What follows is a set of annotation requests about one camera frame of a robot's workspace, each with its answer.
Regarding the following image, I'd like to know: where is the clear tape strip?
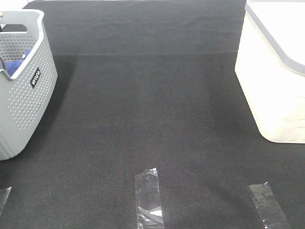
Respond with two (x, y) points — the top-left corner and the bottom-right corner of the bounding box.
(247, 182), (291, 229)
(0, 187), (11, 215)
(135, 168), (164, 229)

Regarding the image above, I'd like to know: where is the grey perforated laundry basket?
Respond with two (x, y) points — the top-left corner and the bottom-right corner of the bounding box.
(0, 9), (58, 160)

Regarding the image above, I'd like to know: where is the clear tape strip left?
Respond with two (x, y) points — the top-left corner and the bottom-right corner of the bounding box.
(0, 187), (11, 215)

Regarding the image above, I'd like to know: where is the clear tape strip right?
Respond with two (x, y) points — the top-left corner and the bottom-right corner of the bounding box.
(247, 182), (291, 229)

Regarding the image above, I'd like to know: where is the cream storage bin grey lid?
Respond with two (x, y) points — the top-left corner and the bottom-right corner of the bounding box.
(235, 0), (305, 144)

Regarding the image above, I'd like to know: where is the blue towel in basket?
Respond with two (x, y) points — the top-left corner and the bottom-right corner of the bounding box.
(3, 50), (31, 76)

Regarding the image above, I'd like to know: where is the black table mat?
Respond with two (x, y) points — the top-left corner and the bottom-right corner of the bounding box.
(0, 0), (305, 229)

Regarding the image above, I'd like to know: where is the clear tape strip centre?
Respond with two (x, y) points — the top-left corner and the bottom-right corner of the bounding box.
(135, 168), (164, 229)

